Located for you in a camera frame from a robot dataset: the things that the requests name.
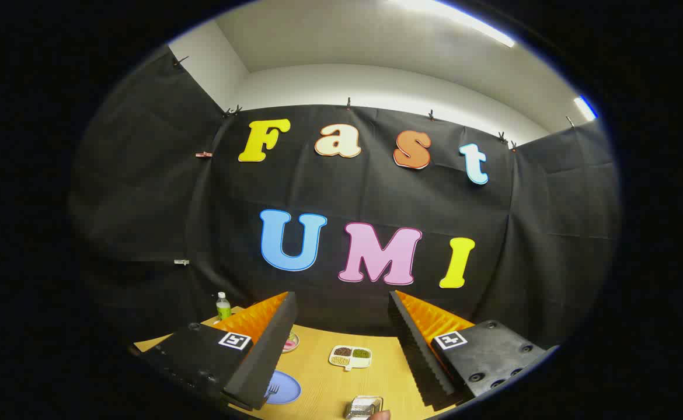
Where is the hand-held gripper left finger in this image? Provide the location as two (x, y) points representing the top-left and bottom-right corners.
(142, 290), (298, 412)

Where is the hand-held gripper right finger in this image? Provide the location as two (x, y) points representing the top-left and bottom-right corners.
(388, 289), (559, 411)

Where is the blue round plate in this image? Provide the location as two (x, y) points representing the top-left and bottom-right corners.
(263, 370), (302, 405)

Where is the white divided tray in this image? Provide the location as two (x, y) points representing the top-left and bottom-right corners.
(328, 345), (372, 372)

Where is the short ceiling light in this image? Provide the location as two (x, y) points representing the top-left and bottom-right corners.
(573, 95), (599, 122)

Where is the metal wire basket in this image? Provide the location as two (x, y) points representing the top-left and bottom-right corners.
(344, 395), (384, 420)

